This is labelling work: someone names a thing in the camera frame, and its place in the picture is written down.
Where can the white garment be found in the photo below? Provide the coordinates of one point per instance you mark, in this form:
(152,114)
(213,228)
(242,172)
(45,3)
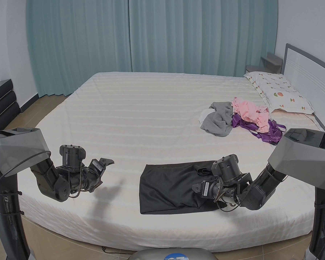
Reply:
(204,116)

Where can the grey bedside table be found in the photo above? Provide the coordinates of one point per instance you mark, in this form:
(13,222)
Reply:
(272,61)

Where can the purple garment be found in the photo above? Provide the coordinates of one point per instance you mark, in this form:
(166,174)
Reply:
(270,137)

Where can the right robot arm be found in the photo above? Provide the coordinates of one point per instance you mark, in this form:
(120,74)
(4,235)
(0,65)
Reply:
(300,156)

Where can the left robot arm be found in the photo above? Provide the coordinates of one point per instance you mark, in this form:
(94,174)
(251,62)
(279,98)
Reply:
(21,148)

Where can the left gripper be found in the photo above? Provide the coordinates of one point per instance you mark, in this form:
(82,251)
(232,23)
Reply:
(97,166)

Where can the blue-green curtain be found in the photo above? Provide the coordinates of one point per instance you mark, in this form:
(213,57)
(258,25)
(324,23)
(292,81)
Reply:
(78,36)
(200,31)

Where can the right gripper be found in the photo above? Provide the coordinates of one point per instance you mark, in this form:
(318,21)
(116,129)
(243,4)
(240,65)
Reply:
(212,189)

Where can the pink garment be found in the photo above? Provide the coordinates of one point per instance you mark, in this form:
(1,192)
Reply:
(247,111)

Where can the white printed pillow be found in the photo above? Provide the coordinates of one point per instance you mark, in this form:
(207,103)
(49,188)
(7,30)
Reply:
(279,89)

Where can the black chest of drawers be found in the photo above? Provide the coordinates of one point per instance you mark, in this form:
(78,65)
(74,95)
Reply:
(2,101)

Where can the bed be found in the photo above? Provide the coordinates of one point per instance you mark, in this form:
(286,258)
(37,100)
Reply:
(138,112)

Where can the black T-shirt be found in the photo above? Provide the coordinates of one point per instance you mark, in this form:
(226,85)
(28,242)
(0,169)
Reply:
(165,185)

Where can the grey garment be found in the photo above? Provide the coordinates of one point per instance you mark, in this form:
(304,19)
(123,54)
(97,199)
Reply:
(219,120)

